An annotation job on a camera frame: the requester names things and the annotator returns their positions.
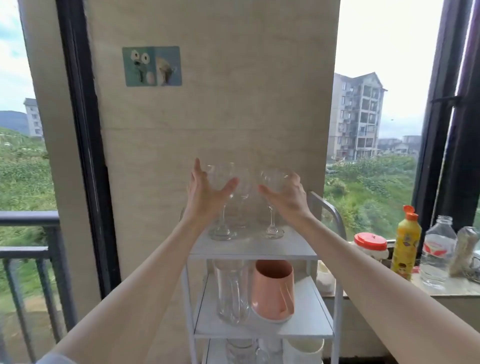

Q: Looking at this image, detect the person's left hand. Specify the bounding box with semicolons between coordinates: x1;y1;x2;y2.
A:
183;157;240;223

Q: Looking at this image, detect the person's right hand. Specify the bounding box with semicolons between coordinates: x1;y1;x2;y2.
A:
258;172;314;224

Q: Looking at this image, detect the clear wine glass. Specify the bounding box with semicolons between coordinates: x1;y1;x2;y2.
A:
232;168;253;229
206;163;239;241
260;170;290;240

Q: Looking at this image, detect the person's left forearm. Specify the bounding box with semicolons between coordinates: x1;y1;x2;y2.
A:
48;217;211;364

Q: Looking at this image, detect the person's right forearm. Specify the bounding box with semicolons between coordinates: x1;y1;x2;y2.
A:
292;213;480;364

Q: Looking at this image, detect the white metal shelf rack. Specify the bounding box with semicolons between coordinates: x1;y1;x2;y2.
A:
180;191;348;364

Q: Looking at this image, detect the pink plastic mug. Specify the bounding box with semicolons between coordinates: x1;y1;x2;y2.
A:
250;259;295;324

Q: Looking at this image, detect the white container behind rack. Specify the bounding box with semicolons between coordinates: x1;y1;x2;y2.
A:
316;260;337;296

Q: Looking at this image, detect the clear glass mug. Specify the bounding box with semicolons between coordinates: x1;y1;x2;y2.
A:
213;259;251;326

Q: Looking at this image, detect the tall grey apartment building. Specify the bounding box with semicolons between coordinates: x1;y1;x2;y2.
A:
327;72;388;162

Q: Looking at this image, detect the white jar with red lid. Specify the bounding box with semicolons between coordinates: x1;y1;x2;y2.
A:
353;232;390;264

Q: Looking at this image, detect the yellow bottle with orange cap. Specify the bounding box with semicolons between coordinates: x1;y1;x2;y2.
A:
390;205;422;281

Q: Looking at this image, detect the small clear glass cup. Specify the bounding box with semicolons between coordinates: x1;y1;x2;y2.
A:
226;339;270;364

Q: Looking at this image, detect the white plastic cup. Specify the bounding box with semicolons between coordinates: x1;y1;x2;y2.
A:
282;338;325;364

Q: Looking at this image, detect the clear plastic water bottle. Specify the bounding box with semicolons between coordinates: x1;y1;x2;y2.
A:
419;215;458;290

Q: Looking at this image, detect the dark metal balcony railing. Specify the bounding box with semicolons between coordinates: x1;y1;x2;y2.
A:
0;211;78;364

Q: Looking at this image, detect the small white distant building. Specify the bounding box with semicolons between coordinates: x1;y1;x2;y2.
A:
23;98;44;140

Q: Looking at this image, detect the blue picture wall sticker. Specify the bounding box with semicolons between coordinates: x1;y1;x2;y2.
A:
122;46;183;88

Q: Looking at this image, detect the black window frame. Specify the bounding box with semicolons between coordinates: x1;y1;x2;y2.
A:
55;0;122;301
412;0;480;241

